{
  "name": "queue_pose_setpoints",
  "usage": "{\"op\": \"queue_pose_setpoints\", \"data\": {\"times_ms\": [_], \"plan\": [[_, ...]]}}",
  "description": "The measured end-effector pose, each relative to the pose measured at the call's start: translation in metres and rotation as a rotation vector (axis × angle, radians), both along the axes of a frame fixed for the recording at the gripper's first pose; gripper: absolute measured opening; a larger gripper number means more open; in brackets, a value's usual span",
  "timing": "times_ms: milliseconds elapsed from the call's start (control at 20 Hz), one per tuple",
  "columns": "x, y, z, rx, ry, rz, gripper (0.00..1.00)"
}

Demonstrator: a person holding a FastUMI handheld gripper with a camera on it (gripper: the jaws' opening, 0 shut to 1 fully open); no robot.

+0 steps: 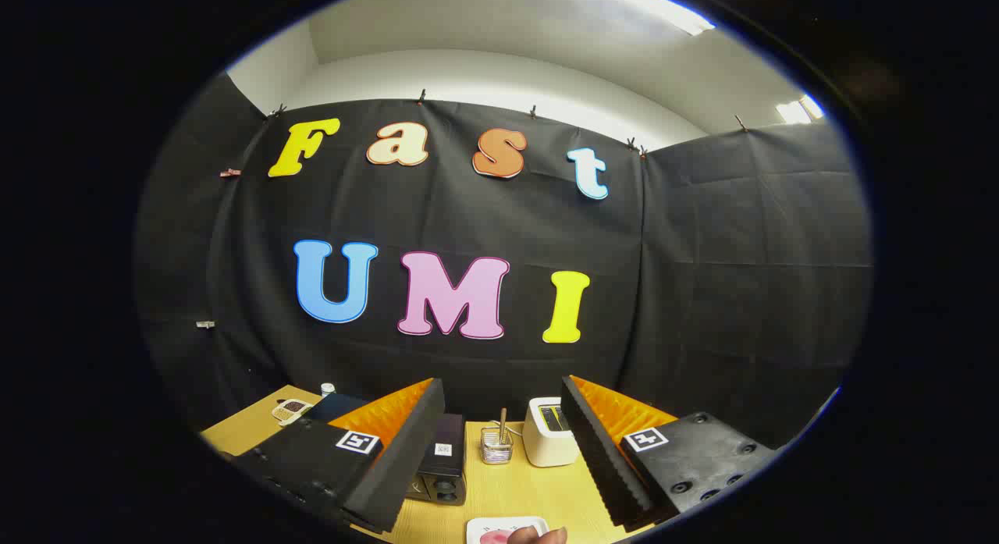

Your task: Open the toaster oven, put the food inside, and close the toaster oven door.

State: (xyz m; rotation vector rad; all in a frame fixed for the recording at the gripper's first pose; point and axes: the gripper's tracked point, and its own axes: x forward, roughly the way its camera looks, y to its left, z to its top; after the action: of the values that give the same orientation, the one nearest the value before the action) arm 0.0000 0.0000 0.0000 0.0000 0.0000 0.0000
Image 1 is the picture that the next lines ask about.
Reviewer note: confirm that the pink ham slice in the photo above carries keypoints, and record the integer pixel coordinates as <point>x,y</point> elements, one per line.
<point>495,538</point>

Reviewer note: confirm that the square ceiling light panel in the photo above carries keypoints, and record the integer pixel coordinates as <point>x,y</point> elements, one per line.
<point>800,110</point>

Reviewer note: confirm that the white bread toaster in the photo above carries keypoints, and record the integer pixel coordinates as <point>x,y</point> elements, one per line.
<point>546,446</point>

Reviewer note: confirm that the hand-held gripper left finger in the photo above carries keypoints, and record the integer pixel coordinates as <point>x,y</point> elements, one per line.
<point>406,466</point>

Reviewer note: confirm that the row of dark cloth clips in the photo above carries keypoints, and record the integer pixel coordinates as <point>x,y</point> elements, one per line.
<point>421,97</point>

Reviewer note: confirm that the black toaster oven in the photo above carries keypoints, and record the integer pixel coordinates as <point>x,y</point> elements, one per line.
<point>449,467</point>

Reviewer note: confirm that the white square cherry-print plate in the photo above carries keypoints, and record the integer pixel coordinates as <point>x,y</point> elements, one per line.
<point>488,524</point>

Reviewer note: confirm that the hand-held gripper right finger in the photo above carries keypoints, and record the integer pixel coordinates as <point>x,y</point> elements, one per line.
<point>597,458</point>

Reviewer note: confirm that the white keypad device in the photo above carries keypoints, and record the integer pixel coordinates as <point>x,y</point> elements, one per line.
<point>293,410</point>

